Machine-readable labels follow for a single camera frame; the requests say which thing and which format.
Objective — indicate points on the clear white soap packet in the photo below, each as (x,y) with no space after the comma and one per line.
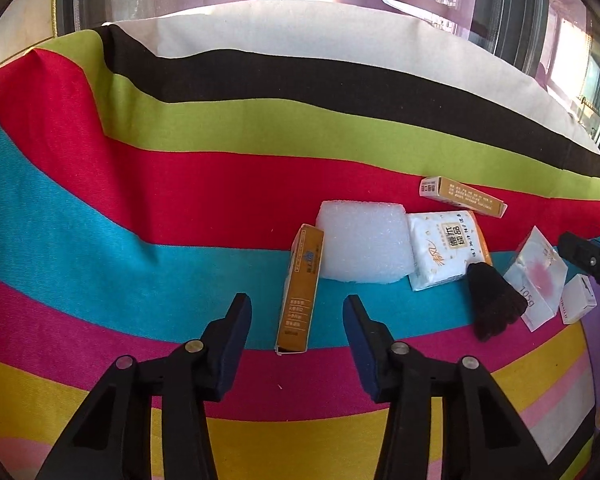
(532,280)

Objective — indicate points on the tall orange box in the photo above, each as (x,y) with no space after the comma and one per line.
(300,300)

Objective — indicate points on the black knitted glove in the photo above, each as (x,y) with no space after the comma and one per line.
(495,305)

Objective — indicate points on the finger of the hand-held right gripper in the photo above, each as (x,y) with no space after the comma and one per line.
(590,260)

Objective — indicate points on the long orange box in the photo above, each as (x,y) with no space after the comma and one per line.
(467,197)

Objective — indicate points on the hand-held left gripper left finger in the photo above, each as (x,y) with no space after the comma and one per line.
(235,345)

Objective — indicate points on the small white box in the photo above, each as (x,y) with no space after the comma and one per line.
(577,300)

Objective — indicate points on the white tissue pack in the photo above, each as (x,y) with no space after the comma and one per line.
(440,252)

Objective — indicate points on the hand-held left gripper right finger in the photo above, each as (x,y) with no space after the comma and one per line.
(362,350)

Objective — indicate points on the striped colourful tablecloth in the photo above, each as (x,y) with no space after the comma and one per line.
(130,185)

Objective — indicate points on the white foam block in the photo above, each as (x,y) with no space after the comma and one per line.
(362,242)

